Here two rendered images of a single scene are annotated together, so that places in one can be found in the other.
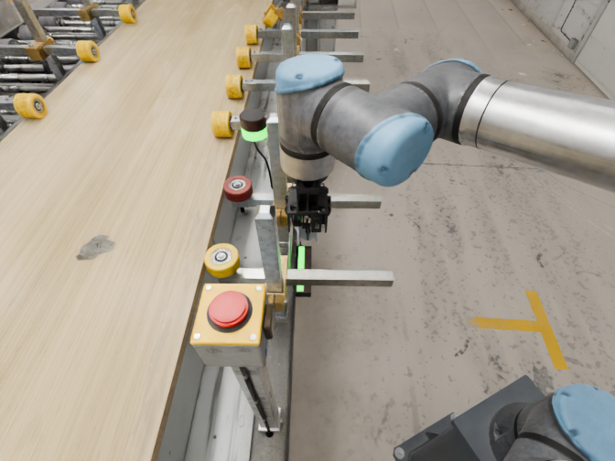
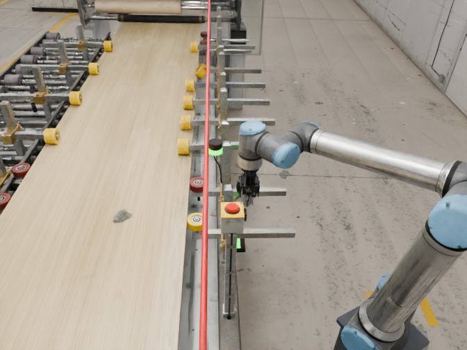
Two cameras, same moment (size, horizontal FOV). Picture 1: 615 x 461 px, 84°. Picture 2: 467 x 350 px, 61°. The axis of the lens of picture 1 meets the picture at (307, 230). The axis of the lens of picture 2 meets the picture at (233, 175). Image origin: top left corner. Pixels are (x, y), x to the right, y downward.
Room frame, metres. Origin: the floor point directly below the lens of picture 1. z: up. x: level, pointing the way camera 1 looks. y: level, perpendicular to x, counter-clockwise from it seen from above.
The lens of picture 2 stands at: (-0.74, 0.16, 2.02)
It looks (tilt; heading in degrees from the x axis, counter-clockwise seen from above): 36 degrees down; 355
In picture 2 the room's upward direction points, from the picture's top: 2 degrees clockwise
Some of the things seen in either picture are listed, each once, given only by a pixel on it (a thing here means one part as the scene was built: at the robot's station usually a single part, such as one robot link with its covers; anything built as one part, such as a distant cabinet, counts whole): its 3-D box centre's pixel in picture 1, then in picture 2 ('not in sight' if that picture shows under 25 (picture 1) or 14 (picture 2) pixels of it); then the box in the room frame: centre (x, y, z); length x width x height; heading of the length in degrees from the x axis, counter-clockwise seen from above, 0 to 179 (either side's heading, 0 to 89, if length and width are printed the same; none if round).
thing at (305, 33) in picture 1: (304, 33); (227, 84); (1.72, 0.01, 0.95); 0.50 x 0.04 x 0.04; 89
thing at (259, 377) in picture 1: (259, 392); (230, 273); (0.17, 0.08, 0.93); 0.05 x 0.05 x 0.45; 89
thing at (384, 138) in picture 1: (376, 134); (279, 149); (0.37, -0.09, 1.30); 0.12 x 0.12 x 0.09; 42
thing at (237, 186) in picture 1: (240, 198); (198, 190); (0.72, 0.20, 0.85); 0.08 x 0.08 x 0.11
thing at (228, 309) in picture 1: (229, 310); (232, 208); (0.17, 0.08, 1.22); 0.04 x 0.04 x 0.02
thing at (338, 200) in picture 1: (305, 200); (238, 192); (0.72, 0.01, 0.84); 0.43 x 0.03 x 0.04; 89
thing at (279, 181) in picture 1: (280, 194); (225, 187); (0.68, 0.07, 0.91); 0.04 x 0.04 x 0.48; 89
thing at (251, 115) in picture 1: (258, 155); (215, 162); (0.68, 0.12, 1.04); 0.06 x 0.06 x 0.22; 89
